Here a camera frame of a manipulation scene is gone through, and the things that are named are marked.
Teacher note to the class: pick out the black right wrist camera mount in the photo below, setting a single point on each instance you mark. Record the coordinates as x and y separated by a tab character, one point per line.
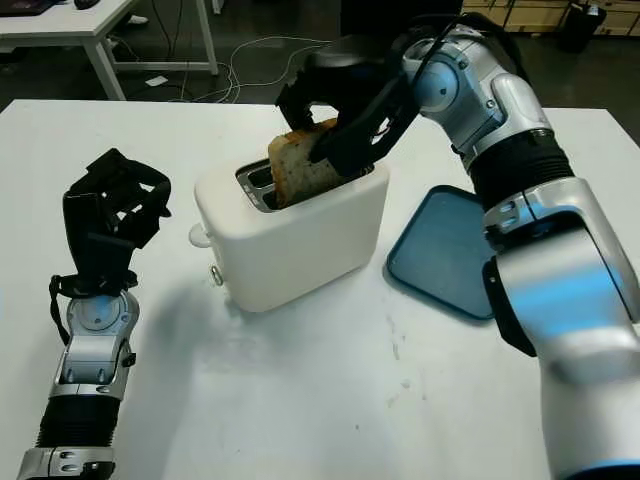
360	150

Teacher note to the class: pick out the black waste bin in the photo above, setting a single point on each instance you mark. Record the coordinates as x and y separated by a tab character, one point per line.
577	30

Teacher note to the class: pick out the silver toaster dial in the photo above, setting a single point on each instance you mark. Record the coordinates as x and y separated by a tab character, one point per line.
217	275

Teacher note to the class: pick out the person in black trousers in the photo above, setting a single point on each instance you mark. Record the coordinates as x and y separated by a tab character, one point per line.
370	17

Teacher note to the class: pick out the cream two-slot toaster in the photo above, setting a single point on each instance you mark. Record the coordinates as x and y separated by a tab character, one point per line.
300	250

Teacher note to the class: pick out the slice of brown bread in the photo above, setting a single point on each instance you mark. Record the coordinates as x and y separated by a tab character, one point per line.
300	165

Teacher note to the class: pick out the black computer mouse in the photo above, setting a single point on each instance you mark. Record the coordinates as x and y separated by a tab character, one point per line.
87	3

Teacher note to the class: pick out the white shoe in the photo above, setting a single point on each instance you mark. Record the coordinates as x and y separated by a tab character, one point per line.
138	20

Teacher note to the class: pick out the dark blue plastic tray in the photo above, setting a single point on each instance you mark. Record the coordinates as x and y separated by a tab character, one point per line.
435	250

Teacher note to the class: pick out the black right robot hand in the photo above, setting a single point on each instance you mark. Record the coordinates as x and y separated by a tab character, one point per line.
345	60

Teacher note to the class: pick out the white office desk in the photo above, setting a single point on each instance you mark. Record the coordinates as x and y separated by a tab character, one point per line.
65	20

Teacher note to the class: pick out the wooden crates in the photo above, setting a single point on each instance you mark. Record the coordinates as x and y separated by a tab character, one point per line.
530	15

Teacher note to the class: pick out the white paper sheet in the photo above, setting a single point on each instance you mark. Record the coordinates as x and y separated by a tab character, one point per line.
157	81

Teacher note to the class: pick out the black desk mat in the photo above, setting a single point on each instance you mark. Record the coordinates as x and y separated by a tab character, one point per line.
25	5

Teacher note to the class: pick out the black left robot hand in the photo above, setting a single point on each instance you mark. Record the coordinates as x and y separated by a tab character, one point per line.
82	240

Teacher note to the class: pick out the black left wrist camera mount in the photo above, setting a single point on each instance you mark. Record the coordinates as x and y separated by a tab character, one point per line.
111	241

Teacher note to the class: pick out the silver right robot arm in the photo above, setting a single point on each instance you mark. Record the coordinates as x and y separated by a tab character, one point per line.
550	310

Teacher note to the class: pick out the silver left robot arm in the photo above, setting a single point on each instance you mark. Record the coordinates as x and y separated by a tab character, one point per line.
85	360

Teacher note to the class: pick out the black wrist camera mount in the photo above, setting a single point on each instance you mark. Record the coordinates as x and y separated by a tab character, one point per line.
360	150
111	241

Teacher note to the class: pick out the white toaster lever knob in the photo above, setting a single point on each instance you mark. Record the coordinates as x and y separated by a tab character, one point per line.
200	236

